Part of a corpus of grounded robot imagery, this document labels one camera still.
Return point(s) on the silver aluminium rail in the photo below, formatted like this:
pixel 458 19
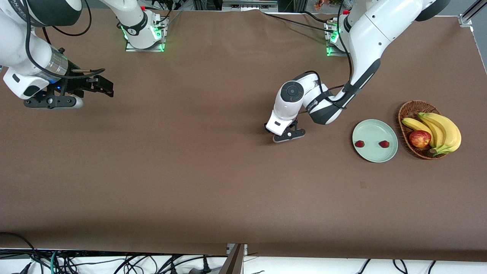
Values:
pixel 470 15

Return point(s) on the brown table cover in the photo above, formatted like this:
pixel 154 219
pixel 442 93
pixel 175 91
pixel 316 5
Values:
pixel 243 190

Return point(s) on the red apple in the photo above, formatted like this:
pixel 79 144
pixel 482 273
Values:
pixel 420 139

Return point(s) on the aluminium profile post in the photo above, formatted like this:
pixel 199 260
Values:
pixel 234 262

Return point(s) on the large yellow banana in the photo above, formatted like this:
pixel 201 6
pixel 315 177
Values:
pixel 452 133

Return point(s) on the grey electronics box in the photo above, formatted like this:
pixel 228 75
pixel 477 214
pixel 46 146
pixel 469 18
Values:
pixel 249 5

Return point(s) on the medium yellow banana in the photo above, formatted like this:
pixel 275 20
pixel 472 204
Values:
pixel 437 131

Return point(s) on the colourful background object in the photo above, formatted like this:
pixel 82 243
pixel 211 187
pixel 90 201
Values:
pixel 321 4

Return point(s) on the brown wicker basket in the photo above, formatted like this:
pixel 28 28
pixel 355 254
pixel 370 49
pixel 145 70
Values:
pixel 412 108

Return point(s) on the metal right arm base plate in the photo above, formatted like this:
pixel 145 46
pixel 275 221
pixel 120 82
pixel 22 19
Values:
pixel 131 48

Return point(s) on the light green round plate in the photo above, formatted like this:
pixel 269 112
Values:
pixel 374 131

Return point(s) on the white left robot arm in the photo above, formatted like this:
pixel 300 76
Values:
pixel 376 26

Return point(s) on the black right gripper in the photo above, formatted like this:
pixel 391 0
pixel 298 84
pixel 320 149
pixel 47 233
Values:
pixel 77 84

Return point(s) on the red strawberry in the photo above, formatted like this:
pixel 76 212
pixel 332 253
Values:
pixel 359 144
pixel 384 144

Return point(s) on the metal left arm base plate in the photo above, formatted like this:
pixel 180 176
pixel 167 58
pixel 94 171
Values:
pixel 330 51

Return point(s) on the small yellow banana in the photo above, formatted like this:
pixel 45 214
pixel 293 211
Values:
pixel 414 124

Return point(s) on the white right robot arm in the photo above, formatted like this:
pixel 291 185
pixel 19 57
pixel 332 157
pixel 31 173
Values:
pixel 23 49

